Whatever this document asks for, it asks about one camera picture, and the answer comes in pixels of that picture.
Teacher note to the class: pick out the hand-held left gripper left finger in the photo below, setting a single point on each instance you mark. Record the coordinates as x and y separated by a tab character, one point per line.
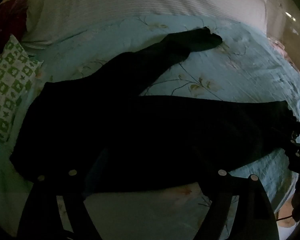
72	180

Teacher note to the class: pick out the white striped blanket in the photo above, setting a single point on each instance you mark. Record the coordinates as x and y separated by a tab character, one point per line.
115	2

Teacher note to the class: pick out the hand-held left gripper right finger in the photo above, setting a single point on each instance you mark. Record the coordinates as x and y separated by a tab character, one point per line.
223	180

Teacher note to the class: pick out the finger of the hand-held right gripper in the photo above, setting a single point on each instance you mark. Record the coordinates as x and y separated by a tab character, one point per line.
299	130

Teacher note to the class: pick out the teal floral bed sheet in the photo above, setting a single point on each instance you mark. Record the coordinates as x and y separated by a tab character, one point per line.
240	67

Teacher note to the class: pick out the black pants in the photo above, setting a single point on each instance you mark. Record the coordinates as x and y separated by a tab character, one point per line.
140	130

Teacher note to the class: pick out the dark red cloth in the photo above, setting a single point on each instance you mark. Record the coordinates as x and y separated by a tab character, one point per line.
7	17

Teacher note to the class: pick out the green white patterned pillow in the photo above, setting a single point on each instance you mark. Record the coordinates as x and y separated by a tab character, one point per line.
7	80

